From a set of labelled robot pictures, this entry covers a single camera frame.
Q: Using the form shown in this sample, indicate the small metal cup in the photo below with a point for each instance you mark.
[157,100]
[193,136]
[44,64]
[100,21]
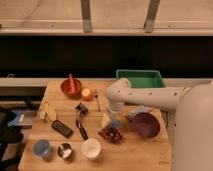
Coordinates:
[64,150]

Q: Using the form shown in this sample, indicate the light purple cloth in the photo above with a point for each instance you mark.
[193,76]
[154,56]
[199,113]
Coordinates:
[138,110]

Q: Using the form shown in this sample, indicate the red bowl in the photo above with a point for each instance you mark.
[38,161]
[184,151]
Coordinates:
[65,87]

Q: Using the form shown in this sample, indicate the white cup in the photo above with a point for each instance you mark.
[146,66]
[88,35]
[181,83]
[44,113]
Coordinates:
[91,148]

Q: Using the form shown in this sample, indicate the blue sponge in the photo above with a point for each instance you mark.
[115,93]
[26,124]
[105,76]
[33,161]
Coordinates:
[114,124]

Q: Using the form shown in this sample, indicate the purple bowl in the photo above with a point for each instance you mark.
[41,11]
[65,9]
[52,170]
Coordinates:
[146,125]

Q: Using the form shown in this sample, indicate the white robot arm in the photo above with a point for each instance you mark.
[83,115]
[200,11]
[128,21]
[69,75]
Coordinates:
[193,107]

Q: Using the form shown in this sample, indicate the banana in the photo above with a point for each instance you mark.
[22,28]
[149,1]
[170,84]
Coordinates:
[47,112]

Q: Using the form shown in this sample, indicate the metal fork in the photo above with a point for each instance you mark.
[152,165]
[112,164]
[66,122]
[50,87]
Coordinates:
[96,96]

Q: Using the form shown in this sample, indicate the green plastic tray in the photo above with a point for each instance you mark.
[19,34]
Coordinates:
[142,78]

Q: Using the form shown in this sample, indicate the black object at left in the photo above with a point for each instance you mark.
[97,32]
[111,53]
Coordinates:
[9,135]

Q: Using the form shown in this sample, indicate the black dish brush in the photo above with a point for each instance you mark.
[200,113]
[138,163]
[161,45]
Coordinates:
[81,111]

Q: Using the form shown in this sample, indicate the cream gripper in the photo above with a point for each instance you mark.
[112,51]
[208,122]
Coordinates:
[106,120]

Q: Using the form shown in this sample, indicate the black rectangular block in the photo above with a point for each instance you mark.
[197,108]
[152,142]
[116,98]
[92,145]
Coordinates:
[62,128]

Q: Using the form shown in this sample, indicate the blue plastic cup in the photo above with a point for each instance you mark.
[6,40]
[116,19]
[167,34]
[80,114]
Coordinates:
[42,148]

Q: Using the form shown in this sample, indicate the bunch of dark grapes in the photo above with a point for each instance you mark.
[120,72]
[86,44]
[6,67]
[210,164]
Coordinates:
[112,135]

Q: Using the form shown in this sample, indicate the red spoon in bowl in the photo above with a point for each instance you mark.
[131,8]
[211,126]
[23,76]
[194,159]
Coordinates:
[72,84]

